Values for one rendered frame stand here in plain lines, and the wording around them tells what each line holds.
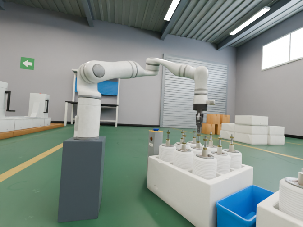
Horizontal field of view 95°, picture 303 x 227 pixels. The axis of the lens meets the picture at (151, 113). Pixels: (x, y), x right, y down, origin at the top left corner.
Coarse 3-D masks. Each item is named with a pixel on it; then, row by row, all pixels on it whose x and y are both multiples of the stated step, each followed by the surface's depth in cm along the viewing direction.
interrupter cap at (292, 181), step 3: (285, 177) 40; (288, 177) 40; (291, 177) 40; (294, 177) 40; (285, 180) 38; (288, 180) 38; (291, 180) 39; (294, 180) 39; (297, 180) 39; (291, 183) 36; (294, 183) 37; (297, 183) 37; (297, 186) 35; (300, 186) 35
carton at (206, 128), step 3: (204, 123) 416; (204, 126) 416; (207, 126) 401; (210, 126) 402; (213, 126) 404; (204, 129) 415; (207, 129) 400; (210, 129) 402; (213, 129) 404; (204, 132) 414; (207, 132) 400; (210, 132) 402; (213, 132) 404
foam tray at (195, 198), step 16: (160, 160) 74; (160, 176) 71; (176, 176) 62; (192, 176) 56; (224, 176) 57; (240, 176) 63; (160, 192) 70; (176, 192) 62; (192, 192) 55; (208, 192) 49; (224, 192) 55; (176, 208) 61; (192, 208) 55; (208, 208) 49; (208, 224) 49
